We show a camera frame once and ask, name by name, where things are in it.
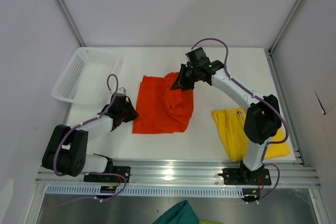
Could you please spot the right aluminium corner post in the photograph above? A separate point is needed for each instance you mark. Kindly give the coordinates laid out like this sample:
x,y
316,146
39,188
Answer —
x,y
294,11

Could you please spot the white plastic basket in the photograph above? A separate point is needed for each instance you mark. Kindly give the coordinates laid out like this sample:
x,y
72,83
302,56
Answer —
x,y
84,78

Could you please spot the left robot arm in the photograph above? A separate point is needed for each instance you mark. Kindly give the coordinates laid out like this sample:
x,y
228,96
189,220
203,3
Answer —
x,y
66,152

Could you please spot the left aluminium corner post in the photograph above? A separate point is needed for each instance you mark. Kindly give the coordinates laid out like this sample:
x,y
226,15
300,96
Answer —
x,y
70,22

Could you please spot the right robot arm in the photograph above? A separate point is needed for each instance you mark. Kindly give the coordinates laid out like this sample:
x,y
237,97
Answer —
x,y
262,119

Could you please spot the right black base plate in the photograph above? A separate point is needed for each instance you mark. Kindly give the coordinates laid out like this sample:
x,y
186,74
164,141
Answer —
x,y
243,176

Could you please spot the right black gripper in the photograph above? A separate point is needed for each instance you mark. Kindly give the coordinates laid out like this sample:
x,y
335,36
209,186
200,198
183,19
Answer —
x,y
180,82

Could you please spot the aluminium mounting rail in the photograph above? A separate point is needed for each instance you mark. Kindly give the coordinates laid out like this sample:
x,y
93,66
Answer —
x,y
205,174

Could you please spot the aluminium corner post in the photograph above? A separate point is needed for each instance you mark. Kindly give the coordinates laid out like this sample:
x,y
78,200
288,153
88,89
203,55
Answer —
x,y
294,11
70,22

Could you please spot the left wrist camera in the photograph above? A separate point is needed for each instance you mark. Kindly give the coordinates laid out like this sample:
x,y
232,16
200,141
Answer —
x,y
121,92

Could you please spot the slotted cable duct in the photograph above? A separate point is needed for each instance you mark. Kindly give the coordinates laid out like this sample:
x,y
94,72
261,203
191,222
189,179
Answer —
x,y
159,191

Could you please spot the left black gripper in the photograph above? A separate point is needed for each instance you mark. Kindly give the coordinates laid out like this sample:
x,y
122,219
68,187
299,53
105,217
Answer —
x,y
134,115

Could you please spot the yellow shorts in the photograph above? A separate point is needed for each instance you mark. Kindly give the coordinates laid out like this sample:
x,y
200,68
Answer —
x,y
230,125

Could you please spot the teal cloth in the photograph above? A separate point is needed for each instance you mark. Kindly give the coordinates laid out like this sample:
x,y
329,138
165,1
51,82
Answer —
x,y
180,213

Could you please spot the orange shorts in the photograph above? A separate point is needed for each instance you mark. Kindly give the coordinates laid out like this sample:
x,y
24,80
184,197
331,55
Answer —
x,y
162,110

